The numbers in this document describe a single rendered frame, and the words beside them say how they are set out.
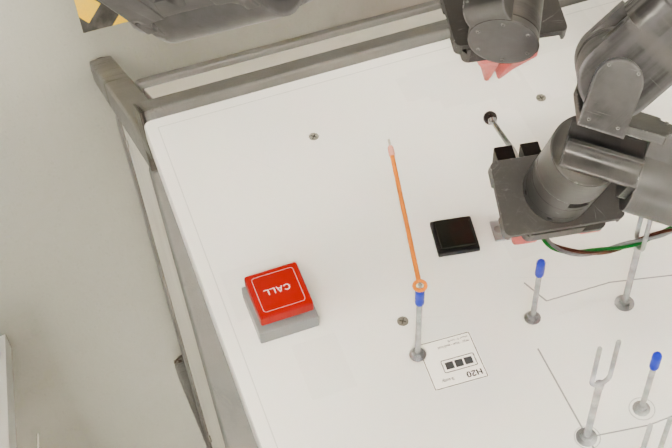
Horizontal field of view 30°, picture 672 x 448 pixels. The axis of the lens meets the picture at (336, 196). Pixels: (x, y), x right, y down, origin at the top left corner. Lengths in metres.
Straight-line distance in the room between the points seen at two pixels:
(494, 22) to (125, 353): 1.44
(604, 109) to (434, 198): 0.35
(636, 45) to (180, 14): 0.37
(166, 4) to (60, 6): 1.52
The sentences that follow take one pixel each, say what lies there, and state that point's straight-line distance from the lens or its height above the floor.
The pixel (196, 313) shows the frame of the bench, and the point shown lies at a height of 0.80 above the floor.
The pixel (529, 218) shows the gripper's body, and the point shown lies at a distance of 1.04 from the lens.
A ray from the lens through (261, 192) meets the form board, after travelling 1.24.
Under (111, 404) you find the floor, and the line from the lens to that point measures 2.34.
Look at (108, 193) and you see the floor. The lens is 2.23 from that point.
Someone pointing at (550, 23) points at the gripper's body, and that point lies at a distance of 1.13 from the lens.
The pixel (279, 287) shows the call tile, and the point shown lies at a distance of 1.13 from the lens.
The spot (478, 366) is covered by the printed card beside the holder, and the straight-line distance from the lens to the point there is 1.12.
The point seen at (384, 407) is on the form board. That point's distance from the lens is 1.10.
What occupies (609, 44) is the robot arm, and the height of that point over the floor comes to 1.36.
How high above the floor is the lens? 2.17
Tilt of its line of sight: 70 degrees down
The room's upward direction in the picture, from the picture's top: 129 degrees clockwise
